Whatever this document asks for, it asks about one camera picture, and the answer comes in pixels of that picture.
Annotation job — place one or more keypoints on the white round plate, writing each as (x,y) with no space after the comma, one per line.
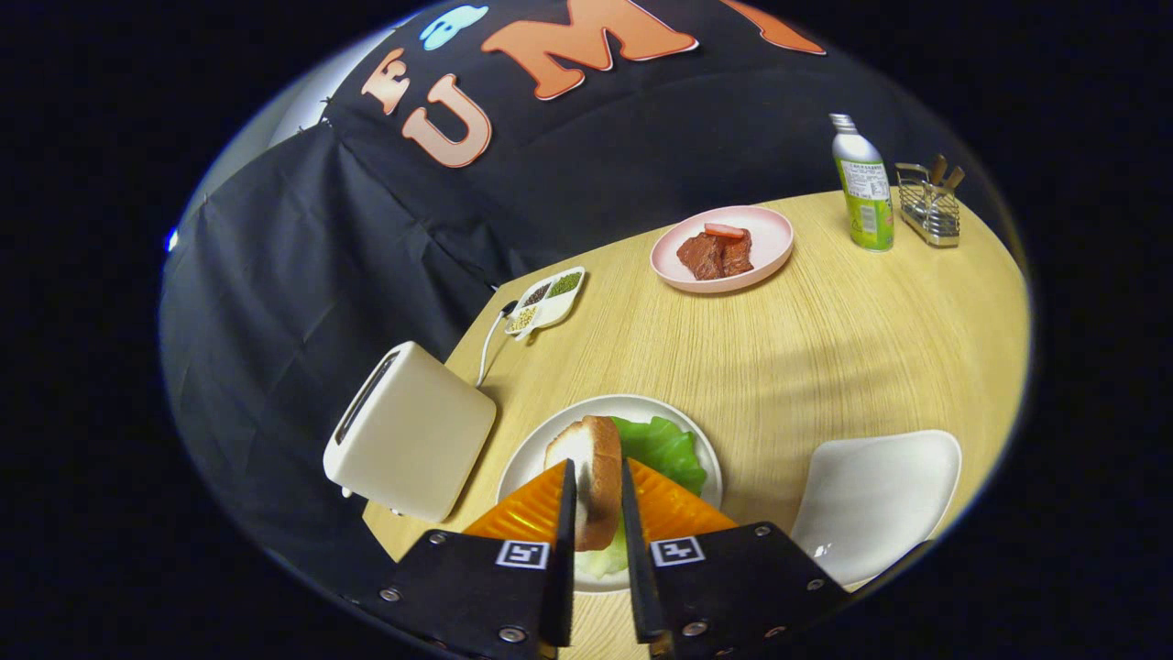
(527,467)

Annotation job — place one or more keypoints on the black backdrop cloth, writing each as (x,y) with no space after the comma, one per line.
(367,229)

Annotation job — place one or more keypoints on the green and silver bottle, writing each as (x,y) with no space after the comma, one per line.
(866,202)

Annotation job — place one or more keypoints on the brown meat slice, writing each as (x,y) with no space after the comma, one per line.
(710,257)

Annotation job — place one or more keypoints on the white curved square plate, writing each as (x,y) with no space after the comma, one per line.
(875,504)

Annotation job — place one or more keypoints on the green lettuce leaf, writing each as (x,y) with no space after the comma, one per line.
(664,449)

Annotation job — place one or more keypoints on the toasted bread slice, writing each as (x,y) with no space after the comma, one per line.
(600,477)

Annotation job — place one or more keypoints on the white divided condiment dish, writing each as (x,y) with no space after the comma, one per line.
(550,316)

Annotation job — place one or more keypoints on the red tomato slice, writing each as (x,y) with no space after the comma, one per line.
(724,230)

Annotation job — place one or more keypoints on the cream white toaster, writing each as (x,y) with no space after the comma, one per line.
(422,440)

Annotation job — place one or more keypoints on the pink round plate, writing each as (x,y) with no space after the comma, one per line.
(770,240)

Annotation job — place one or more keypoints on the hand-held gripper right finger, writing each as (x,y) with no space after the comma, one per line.
(639,587)

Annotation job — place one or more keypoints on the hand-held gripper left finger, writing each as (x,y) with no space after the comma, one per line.
(561,587)

